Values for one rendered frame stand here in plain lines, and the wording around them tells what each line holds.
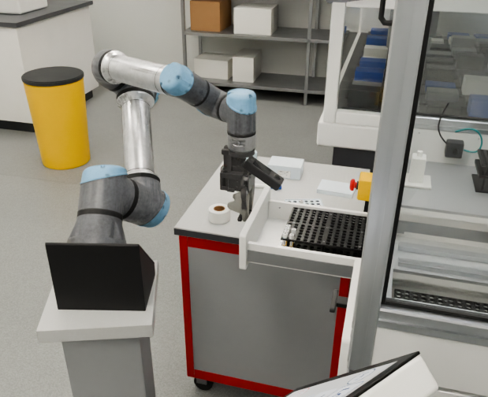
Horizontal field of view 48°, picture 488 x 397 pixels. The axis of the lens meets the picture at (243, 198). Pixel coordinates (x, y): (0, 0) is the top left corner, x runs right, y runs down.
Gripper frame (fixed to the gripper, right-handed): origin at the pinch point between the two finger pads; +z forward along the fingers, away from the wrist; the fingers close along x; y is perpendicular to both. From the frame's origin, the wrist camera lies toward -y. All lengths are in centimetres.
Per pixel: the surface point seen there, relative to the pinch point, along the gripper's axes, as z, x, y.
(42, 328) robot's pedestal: 14, 43, 40
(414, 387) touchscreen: -27, 79, -41
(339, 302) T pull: -0.6, 32.4, -29.0
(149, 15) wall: 24, -418, 218
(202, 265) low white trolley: 28.8, -11.2, 18.7
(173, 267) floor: 90, -88, 63
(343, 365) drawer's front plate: 4, 46, -32
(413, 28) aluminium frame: -63, 55, -35
